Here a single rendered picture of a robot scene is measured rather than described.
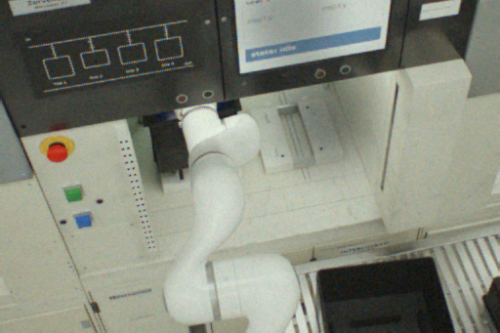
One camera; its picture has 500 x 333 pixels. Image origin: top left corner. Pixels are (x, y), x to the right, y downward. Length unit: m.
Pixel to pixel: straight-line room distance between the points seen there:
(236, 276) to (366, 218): 0.76
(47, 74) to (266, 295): 0.54
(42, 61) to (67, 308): 0.87
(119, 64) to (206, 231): 0.34
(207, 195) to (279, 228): 0.69
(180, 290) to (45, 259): 0.65
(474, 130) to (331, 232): 0.45
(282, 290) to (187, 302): 0.15
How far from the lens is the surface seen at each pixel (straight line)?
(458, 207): 2.07
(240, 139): 1.56
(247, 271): 1.29
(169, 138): 1.87
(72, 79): 1.42
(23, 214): 1.72
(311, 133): 2.10
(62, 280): 1.96
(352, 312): 1.96
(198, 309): 1.29
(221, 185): 1.29
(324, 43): 1.46
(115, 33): 1.35
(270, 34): 1.41
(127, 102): 1.47
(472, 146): 1.87
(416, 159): 1.74
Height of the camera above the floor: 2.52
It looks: 51 degrees down
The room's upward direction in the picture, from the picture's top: 4 degrees counter-clockwise
